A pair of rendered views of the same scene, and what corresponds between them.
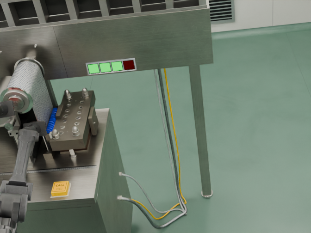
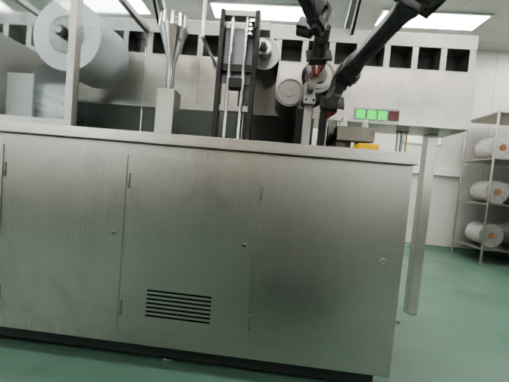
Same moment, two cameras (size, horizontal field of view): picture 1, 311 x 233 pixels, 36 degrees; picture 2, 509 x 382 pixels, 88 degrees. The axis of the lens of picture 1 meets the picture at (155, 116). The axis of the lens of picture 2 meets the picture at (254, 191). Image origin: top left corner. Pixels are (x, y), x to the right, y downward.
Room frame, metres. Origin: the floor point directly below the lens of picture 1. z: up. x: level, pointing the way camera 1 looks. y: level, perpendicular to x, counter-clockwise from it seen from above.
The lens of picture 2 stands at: (0.66, 0.92, 0.76)
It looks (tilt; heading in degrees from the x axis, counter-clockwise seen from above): 2 degrees down; 356
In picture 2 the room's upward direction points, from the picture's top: 5 degrees clockwise
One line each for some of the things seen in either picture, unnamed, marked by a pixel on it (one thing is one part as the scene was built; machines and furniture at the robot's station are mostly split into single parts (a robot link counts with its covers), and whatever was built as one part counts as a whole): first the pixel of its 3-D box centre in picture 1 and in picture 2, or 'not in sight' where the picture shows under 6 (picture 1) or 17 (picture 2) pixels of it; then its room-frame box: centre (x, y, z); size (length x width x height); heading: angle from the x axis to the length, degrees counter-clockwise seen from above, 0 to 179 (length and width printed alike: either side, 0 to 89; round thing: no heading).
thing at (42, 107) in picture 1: (43, 107); (323, 114); (1.95, 0.53, 1.11); 0.23 x 0.01 x 0.18; 173
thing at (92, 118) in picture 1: (93, 120); not in sight; (1.98, 0.31, 0.96); 0.10 x 0.03 x 0.11; 173
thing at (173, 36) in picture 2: not in sight; (169, 88); (2.04, 1.31, 1.18); 0.14 x 0.14 x 0.57
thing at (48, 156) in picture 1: (53, 137); not in sight; (1.95, 0.53, 0.92); 0.28 x 0.04 x 0.04; 173
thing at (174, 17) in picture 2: not in sight; (174, 24); (2.04, 1.31, 1.50); 0.14 x 0.14 x 0.06
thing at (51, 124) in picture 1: (52, 121); not in sight; (1.95, 0.51, 1.03); 0.21 x 0.04 x 0.03; 173
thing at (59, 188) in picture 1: (60, 188); (365, 148); (1.59, 0.48, 0.91); 0.07 x 0.07 x 0.02; 83
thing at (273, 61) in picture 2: not in sight; (264, 66); (2.00, 0.84, 1.33); 0.25 x 0.14 x 0.14; 173
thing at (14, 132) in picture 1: (20, 140); (307, 117); (1.80, 0.65, 1.05); 0.06 x 0.05 x 0.31; 173
